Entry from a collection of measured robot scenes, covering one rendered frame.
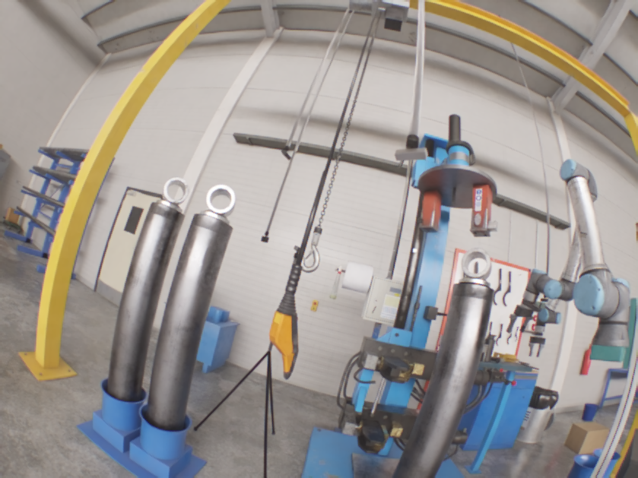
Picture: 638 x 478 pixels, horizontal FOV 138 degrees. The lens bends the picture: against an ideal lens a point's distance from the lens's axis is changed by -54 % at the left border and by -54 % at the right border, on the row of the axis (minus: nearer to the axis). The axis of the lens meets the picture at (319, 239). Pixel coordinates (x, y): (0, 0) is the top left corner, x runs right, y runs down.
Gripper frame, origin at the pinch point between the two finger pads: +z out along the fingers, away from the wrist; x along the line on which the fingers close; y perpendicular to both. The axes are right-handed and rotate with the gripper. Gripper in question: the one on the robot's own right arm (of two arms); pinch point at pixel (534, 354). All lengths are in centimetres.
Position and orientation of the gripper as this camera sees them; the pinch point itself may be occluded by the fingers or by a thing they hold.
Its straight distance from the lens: 228.9
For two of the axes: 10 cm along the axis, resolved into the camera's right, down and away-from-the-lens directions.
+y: -3.0, -2.9, -9.1
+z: -2.6, 9.4, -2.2
